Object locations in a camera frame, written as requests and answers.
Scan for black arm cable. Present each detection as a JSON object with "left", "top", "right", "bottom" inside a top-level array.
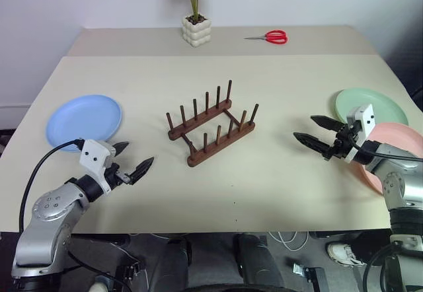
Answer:
[
  {"left": 348, "top": 133, "right": 423, "bottom": 163},
  {"left": 19, "top": 137, "right": 84, "bottom": 234}
]

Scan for blue plate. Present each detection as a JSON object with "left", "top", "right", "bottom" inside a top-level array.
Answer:
[{"left": 45, "top": 94, "right": 124, "bottom": 155}]

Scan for pink plate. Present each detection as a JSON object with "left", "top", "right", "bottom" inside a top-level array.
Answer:
[{"left": 358, "top": 122, "right": 423, "bottom": 196}]

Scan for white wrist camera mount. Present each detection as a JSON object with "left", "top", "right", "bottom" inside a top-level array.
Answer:
[
  {"left": 345, "top": 104, "right": 376, "bottom": 164},
  {"left": 79, "top": 139, "right": 117, "bottom": 194}
]

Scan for black metal bracket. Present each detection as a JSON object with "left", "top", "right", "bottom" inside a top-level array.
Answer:
[
  {"left": 114, "top": 260, "right": 148, "bottom": 291},
  {"left": 291, "top": 263, "right": 327, "bottom": 292}
]

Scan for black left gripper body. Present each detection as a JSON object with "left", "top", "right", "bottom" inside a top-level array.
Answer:
[{"left": 104, "top": 162, "right": 132, "bottom": 190}]

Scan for green plate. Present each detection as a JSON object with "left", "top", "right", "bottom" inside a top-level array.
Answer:
[{"left": 331, "top": 87, "right": 410, "bottom": 131}]

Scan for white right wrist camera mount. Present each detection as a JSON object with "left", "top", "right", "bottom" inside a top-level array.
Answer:
[{"left": 345, "top": 104, "right": 376, "bottom": 164}]

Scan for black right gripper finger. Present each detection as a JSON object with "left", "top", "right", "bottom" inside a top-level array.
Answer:
[
  {"left": 310, "top": 115, "right": 346, "bottom": 133},
  {"left": 293, "top": 132, "right": 331, "bottom": 157}
]

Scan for thin white cable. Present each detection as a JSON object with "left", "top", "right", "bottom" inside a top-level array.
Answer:
[{"left": 266, "top": 230, "right": 310, "bottom": 252}]

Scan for red handled scissors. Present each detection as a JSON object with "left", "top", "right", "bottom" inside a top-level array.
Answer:
[{"left": 243, "top": 29, "right": 289, "bottom": 46}]

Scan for wooden dish rack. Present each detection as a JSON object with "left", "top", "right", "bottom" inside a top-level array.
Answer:
[{"left": 166, "top": 79, "right": 257, "bottom": 168}]

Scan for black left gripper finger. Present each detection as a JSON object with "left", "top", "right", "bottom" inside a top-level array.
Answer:
[
  {"left": 114, "top": 141, "right": 130, "bottom": 157},
  {"left": 129, "top": 156, "right": 156, "bottom": 186}
]

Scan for dark rounded shape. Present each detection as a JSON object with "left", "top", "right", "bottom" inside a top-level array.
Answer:
[{"left": 232, "top": 233, "right": 286, "bottom": 290}]

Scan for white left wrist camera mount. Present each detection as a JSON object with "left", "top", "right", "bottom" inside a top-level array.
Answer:
[{"left": 79, "top": 139, "right": 117, "bottom": 194}]

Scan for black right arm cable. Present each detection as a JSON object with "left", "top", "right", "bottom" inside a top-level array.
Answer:
[{"left": 348, "top": 133, "right": 423, "bottom": 163}]

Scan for white sneaker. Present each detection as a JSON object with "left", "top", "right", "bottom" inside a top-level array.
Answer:
[{"left": 326, "top": 242, "right": 365, "bottom": 268}]

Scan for white bubble plant pot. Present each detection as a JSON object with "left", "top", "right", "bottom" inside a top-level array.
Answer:
[{"left": 181, "top": 14, "right": 213, "bottom": 48}]

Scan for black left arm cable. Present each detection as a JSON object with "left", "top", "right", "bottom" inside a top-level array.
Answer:
[{"left": 19, "top": 137, "right": 84, "bottom": 234}]

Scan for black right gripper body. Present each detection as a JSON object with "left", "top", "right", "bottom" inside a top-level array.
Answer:
[{"left": 323, "top": 123, "right": 363, "bottom": 163}]

